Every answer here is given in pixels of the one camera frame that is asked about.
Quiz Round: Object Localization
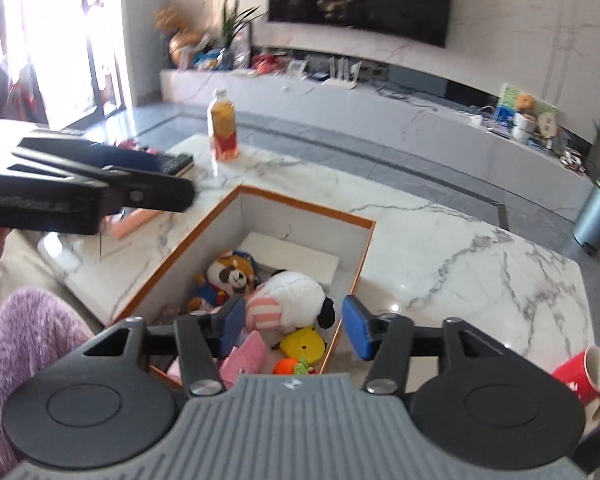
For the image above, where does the sailor dog plush toy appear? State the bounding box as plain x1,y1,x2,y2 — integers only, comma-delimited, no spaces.
188,249,260,312

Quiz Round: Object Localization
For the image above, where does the yellow tape measure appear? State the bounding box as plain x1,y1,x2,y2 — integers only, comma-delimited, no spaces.
279,326,326,365

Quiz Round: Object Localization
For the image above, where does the white black panda plush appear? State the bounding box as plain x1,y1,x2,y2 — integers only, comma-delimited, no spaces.
246,271,336,334

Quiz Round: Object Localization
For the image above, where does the white rectangular box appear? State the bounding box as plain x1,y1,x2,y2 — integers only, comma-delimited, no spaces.
238,232,340,289

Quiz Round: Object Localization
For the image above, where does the black remote control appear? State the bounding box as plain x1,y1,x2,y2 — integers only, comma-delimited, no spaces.
158,154,194,177

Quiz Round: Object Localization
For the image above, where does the pink toy phone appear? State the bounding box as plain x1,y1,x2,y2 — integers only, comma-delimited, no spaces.
214,330,270,389

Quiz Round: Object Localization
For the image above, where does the orange crochet carrot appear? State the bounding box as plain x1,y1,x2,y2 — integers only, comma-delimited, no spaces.
272,358,315,376

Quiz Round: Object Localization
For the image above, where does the tea drink bottle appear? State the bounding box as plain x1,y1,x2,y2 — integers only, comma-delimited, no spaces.
207,89,239,162

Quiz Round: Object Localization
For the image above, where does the orange white storage box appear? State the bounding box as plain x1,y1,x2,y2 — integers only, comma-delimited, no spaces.
117,185,375,388

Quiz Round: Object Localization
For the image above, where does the potted green plant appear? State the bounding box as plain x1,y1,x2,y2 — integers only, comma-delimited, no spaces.
219,0,263,70

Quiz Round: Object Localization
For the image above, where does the red paper cup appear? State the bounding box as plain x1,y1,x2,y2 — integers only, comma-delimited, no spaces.
552,344,600,406

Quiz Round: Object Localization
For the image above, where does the white wifi router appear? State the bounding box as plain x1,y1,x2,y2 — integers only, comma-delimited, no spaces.
323,56,362,90

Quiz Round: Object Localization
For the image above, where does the silver trash bin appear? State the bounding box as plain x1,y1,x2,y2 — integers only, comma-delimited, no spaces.
572,177,600,256

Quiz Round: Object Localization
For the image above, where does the white marble tv console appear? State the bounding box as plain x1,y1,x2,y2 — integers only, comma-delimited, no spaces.
160,70,594,220

